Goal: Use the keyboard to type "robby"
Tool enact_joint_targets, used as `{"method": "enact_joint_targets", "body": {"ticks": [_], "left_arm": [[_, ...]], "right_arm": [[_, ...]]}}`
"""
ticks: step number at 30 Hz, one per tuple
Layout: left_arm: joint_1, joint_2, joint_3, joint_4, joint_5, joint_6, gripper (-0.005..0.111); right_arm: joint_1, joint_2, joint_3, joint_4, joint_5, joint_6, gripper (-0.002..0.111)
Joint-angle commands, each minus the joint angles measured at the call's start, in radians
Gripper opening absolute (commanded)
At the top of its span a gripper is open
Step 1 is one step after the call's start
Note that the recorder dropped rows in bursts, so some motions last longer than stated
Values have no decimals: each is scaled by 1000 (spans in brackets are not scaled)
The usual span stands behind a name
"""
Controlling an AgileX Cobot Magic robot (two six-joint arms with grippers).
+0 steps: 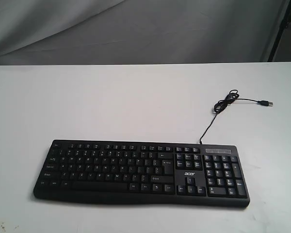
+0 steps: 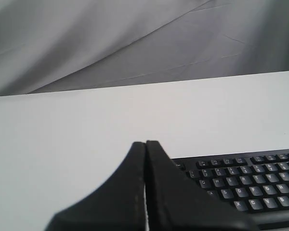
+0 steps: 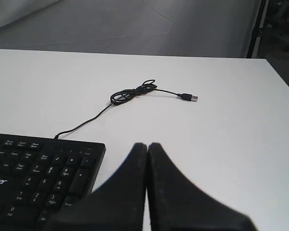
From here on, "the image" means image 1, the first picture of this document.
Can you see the grey backdrop cloth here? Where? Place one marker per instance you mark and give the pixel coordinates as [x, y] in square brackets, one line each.
[119, 32]

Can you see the black stand pole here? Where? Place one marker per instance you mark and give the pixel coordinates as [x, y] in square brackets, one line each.
[284, 24]

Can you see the black acer keyboard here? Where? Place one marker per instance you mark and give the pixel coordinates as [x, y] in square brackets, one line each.
[118, 172]

